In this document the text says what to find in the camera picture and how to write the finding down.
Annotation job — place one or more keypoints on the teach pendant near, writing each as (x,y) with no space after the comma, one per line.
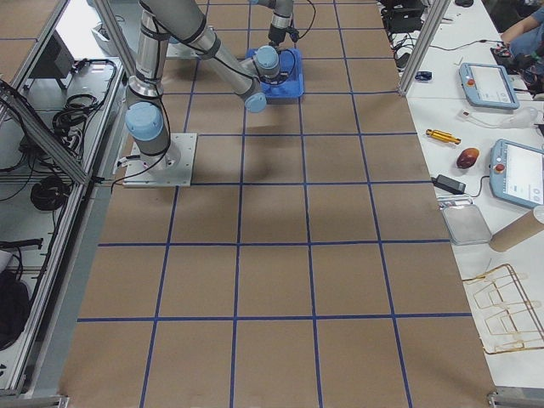
(516,173)

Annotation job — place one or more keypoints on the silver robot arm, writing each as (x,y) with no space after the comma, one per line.
(281,24)
(233,43)

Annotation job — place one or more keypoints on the black power adapter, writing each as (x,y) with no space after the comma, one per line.
(449,185)

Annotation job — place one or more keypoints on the red mango fruit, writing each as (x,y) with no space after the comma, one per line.
(467,158)

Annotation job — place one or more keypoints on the teach pendant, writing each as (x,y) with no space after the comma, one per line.
(488,86)
(516,173)

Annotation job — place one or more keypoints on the aluminium frame post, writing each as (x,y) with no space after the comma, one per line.
(429,28)

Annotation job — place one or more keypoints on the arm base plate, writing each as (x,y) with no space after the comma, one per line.
(174,169)
(177,50)

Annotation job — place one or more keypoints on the cardboard tube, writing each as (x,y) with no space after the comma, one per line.
(518,231)

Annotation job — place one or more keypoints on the teach pendant far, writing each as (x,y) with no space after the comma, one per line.
(488,86)

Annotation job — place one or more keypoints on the clear plastic lidded box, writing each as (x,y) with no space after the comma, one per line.
(464,220)

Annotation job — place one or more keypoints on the small blue black device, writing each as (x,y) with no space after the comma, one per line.
(424,76)

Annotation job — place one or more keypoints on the blue plastic tray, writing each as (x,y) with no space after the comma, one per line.
(280,71)

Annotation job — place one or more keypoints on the gold wire rack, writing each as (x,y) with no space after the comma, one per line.
(507,318)

